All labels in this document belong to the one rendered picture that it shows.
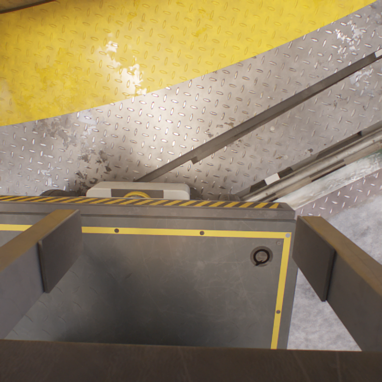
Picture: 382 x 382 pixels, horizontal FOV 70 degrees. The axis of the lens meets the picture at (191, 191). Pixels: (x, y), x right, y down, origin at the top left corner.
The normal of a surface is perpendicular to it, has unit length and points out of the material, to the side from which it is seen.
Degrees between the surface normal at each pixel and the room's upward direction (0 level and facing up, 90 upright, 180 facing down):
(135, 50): 0
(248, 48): 0
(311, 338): 0
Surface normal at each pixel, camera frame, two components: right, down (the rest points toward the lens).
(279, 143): -0.02, 0.26
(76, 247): 1.00, 0.03
